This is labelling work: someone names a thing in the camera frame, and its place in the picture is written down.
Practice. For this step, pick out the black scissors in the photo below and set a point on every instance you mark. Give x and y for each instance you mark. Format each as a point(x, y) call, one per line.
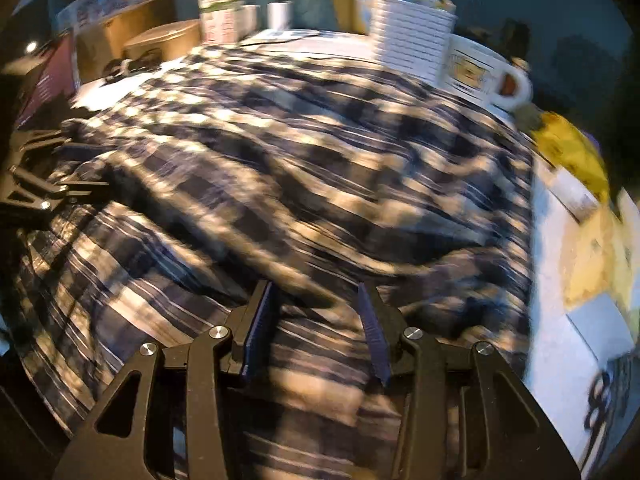
point(609, 409)

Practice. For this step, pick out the green white milk carton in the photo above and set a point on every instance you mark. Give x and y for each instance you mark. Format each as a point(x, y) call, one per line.
point(221, 21)

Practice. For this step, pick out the beige lidded food container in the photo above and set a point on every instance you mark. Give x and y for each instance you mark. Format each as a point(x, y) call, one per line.
point(174, 40)

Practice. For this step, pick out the plaid pajama pants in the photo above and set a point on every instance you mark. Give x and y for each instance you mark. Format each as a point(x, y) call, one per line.
point(314, 174)

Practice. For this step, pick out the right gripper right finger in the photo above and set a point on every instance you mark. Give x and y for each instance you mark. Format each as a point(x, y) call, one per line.
point(465, 413)

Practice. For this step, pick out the white power adapter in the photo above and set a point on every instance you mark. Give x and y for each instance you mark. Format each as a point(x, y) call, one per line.
point(279, 15)

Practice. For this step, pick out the white perforated plastic basket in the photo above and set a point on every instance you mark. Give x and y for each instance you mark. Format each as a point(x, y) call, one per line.
point(412, 36)

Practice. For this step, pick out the cardboard box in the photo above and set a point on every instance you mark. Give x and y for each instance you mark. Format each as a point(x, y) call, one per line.
point(101, 42)

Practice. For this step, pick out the white bear mug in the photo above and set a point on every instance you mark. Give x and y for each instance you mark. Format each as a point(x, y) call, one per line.
point(483, 77)

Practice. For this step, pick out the yellow duck snack bag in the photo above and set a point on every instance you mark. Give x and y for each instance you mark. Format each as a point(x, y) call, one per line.
point(564, 145)

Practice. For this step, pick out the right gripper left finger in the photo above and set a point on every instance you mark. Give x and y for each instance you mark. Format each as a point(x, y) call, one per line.
point(194, 388)

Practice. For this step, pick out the white power strip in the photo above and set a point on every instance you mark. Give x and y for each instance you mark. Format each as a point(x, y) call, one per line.
point(278, 36)

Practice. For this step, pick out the white tube bottle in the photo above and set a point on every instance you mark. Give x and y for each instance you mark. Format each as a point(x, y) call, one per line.
point(572, 194)

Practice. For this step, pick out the tablet with red screen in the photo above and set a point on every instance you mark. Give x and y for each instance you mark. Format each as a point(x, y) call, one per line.
point(55, 74)

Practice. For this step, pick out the yellow tissue pack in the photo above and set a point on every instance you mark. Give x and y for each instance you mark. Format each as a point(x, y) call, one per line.
point(602, 257)

